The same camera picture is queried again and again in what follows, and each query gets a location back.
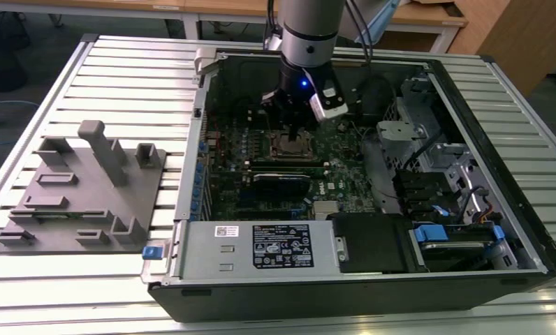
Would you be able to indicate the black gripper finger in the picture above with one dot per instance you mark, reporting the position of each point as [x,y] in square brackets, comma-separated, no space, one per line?
[290,130]
[299,127]

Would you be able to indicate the silver CPU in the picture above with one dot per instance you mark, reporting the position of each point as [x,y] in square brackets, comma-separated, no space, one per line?
[287,149]

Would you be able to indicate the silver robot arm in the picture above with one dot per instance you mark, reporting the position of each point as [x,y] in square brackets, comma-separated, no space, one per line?
[306,45]

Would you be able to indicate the CPU socket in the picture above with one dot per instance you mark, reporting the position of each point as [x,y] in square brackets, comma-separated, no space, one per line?
[272,153]

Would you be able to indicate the black graphics card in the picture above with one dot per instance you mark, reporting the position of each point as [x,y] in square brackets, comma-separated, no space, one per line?
[279,190]

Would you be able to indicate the grey case latch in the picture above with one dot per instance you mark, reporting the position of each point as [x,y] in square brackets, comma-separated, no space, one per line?
[206,57]

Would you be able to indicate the silver drive cage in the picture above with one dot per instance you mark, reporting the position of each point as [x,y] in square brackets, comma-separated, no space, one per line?
[398,134]

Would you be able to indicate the green motherboard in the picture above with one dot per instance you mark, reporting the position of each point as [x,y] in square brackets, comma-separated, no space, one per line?
[347,195]

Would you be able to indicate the silver chipset heat sink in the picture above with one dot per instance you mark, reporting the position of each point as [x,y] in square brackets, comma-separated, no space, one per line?
[326,207]

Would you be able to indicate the black disk bay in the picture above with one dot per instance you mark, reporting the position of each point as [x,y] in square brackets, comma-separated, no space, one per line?
[422,192]

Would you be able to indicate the silver power supply unit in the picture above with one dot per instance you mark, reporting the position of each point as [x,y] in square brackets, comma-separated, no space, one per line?
[203,251]

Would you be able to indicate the blue disk carrier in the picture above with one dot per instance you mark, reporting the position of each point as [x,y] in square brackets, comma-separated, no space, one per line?
[429,232]

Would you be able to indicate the blue case latch tab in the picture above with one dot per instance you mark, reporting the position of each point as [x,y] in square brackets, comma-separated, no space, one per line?
[151,253]

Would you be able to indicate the grey parts rack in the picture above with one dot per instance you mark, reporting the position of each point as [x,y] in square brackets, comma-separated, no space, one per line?
[96,209]

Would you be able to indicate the black PC case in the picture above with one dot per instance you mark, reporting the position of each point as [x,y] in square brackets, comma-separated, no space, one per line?
[306,300]

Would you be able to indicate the wooden cabinet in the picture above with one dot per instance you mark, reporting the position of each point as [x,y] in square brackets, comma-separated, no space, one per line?
[516,35]

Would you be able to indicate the black office chair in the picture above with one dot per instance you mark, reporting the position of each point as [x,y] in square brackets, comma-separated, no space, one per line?
[3,70]

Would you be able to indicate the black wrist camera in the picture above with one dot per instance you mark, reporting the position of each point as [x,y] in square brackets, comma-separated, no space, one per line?
[270,99]

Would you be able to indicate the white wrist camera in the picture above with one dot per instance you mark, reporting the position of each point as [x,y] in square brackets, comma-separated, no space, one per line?
[326,110]

